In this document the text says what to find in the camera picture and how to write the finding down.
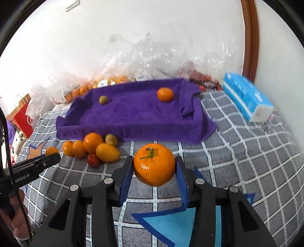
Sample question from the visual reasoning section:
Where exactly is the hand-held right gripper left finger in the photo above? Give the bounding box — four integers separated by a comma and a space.
30, 155, 135, 247

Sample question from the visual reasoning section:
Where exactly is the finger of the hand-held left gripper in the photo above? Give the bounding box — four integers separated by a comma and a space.
11, 153, 61, 173

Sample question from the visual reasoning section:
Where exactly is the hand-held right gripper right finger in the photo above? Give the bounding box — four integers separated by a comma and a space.
175, 156, 278, 247

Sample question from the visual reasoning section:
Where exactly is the small orange kumquat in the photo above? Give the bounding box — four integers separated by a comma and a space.
72, 140, 87, 158
62, 141, 74, 157
45, 146, 60, 157

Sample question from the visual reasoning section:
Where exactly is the tangerine with green stem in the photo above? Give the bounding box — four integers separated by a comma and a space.
133, 143, 177, 187

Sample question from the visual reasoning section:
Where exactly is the oval yellow-orange citrus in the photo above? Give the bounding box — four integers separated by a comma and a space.
95, 142, 121, 163

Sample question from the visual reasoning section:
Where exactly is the small red apple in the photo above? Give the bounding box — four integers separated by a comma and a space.
87, 153, 100, 167

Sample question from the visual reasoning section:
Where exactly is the round orange tangerine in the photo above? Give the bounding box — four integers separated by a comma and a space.
83, 132, 104, 154
157, 87, 175, 103

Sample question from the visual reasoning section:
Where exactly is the purple towel-lined tray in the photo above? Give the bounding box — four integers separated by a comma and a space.
55, 78, 218, 144

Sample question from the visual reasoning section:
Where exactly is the person's left hand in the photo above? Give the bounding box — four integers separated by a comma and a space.
0, 190, 32, 240

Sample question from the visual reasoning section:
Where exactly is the white plush toy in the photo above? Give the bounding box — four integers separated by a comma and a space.
9, 129, 28, 162

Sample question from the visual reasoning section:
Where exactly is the red paper bag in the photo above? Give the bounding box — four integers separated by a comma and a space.
6, 93, 36, 138

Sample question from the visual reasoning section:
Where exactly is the white plastic bag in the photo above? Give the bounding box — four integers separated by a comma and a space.
28, 71, 79, 119

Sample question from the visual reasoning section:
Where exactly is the grey checked blanket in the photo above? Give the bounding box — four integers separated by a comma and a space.
14, 90, 301, 247

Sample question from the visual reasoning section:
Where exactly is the clear bag of oranges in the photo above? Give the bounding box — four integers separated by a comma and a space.
53, 55, 157, 105

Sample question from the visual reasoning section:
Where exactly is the blue tissue pack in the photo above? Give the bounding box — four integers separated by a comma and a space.
222, 72, 274, 123

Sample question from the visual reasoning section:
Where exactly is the brown wooden door frame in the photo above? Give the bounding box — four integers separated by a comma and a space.
240, 0, 259, 85

